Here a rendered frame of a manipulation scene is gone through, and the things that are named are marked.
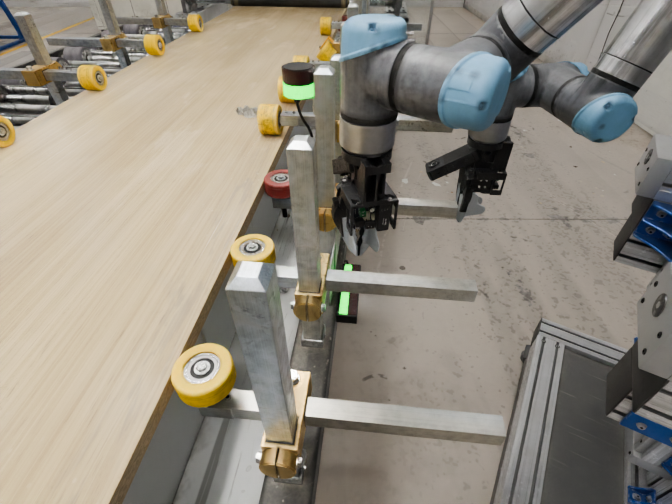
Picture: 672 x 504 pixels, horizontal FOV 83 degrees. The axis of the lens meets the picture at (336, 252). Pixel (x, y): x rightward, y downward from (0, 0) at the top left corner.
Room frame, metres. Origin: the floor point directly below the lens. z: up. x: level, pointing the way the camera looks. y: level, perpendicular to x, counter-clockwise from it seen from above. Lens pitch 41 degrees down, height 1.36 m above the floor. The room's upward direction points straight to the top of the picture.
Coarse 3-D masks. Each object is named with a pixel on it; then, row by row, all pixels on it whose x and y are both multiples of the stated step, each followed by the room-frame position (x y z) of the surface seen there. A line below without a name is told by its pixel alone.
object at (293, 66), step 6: (288, 66) 0.73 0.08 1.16; (294, 66) 0.73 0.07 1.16; (300, 66) 0.73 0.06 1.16; (306, 66) 0.73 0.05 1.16; (312, 66) 0.73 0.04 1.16; (288, 84) 0.71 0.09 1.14; (306, 84) 0.71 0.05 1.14; (312, 108) 0.72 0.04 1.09; (300, 114) 0.73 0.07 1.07; (306, 126) 0.73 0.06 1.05
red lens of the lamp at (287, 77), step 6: (282, 66) 0.73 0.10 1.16; (282, 72) 0.72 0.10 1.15; (288, 72) 0.71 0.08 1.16; (294, 72) 0.70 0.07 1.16; (300, 72) 0.70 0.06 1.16; (306, 72) 0.71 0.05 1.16; (312, 72) 0.72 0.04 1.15; (282, 78) 0.72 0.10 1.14; (288, 78) 0.71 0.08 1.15; (294, 78) 0.70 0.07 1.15; (300, 78) 0.70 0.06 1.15; (306, 78) 0.71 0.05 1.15; (312, 78) 0.72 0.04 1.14; (294, 84) 0.70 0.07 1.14; (300, 84) 0.70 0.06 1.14
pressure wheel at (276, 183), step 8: (272, 176) 0.79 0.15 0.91; (280, 176) 0.77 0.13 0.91; (288, 176) 0.79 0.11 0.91; (264, 184) 0.77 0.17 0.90; (272, 184) 0.75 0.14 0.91; (280, 184) 0.75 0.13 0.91; (288, 184) 0.75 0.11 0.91; (272, 192) 0.74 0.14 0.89; (280, 192) 0.74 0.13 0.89; (288, 192) 0.74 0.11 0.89
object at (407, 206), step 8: (272, 200) 0.76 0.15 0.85; (280, 200) 0.76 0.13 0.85; (288, 200) 0.76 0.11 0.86; (400, 200) 0.75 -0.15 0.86; (408, 200) 0.75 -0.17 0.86; (416, 200) 0.75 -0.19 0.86; (424, 200) 0.75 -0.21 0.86; (432, 200) 0.75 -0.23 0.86; (440, 200) 0.75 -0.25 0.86; (288, 208) 0.76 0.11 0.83; (392, 208) 0.74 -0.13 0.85; (400, 208) 0.73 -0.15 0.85; (408, 208) 0.73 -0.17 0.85; (416, 208) 0.73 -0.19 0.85; (424, 208) 0.73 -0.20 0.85; (432, 208) 0.73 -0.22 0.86; (440, 208) 0.73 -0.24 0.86; (448, 208) 0.72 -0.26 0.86; (456, 208) 0.72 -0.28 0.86; (424, 216) 0.73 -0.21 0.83; (432, 216) 0.73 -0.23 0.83; (440, 216) 0.72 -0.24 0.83; (448, 216) 0.72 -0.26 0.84
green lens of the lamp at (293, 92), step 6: (312, 84) 0.72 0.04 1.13; (288, 90) 0.71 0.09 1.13; (294, 90) 0.70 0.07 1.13; (300, 90) 0.70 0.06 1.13; (306, 90) 0.71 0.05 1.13; (312, 90) 0.72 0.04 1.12; (288, 96) 0.71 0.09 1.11; (294, 96) 0.70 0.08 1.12; (300, 96) 0.70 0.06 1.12; (306, 96) 0.71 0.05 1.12; (312, 96) 0.72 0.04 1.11
